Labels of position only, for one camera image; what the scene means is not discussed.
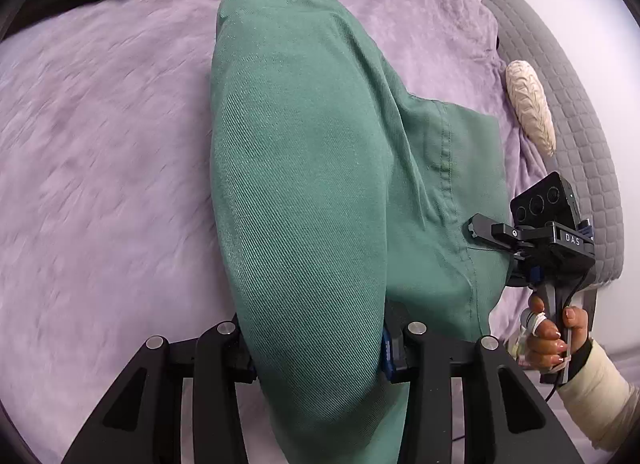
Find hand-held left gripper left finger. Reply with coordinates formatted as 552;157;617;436
62;315;259;464

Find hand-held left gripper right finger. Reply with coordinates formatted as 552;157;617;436
381;301;587;464

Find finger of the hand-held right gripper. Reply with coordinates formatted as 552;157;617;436
469;213;524;251

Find green shirt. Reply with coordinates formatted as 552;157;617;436
210;0;513;464

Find person's right hand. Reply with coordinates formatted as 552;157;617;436
520;293;592;375

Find cream knitted pillow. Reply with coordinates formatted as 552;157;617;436
505;60;557;158

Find purple blanket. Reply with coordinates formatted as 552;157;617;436
0;0;553;464

